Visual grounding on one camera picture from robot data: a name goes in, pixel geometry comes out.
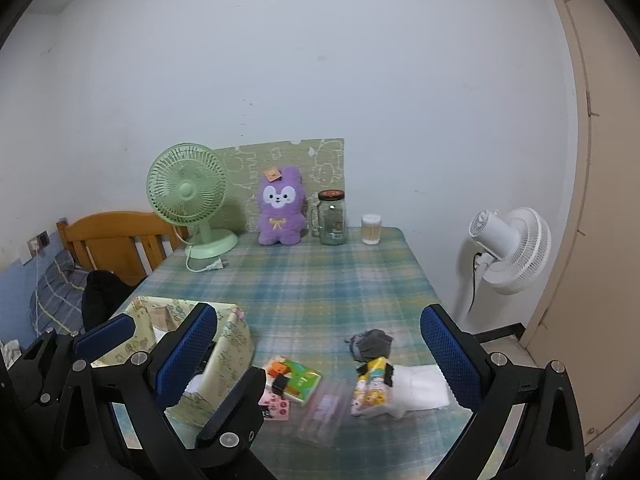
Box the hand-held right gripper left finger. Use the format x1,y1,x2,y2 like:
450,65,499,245
52,302,218,480

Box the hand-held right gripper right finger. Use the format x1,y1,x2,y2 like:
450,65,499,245
420,304,586,480

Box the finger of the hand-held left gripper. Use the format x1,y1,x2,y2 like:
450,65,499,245
195,366,267,453
10,317,137,406

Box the white bottle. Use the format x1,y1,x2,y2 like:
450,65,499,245
385,365,449,421

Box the pink printed packet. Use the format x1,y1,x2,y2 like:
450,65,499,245
260,390,293,422

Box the yellow printed fabric storage box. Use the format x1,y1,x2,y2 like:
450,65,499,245
102,296,256,428

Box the green orange tissue packet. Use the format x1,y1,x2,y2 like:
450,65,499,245
265,357,322,406

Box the grey socks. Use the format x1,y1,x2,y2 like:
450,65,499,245
347,329,394,363

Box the yellow cartoon printed packet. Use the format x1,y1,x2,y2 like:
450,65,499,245
350,356,393,417

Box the clear small bottle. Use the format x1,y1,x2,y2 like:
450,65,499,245
297,377,351,446

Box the black garment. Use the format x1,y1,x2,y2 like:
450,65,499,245
81,270,138,333

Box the plaid grey pillow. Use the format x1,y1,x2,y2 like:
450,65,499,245
29,250,93,336

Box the white crumpled clothes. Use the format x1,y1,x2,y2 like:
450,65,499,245
0,339,22,372

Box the wooden bed headboard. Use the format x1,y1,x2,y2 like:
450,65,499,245
56,211,188,288

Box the blue bed sheet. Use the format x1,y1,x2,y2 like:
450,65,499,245
0,260,57,343

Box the white standing fan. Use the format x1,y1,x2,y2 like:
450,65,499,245
455,207,552,318

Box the plaid tablecloth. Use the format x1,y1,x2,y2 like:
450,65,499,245
107,226,473,480

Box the cotton swab container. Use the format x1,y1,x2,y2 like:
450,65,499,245
361,214,383,246

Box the green desk fan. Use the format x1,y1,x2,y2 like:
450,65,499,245
146,142,240,261

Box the purple plush toy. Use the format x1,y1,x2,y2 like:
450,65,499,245
257,165,307,247

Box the glass jar mug dark lid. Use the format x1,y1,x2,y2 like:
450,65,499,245
310,189,347,246

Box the green printed backboard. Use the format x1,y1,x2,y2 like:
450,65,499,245
215,137,346,233

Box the beige door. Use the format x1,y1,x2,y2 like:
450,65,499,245
522,0,640,461

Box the thin white cable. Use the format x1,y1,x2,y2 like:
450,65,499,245
34,254,47,311

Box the green fan power cord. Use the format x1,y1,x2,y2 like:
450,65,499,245
185,225,231,273

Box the wall outlet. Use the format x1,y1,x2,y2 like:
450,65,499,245
27,230,51,256

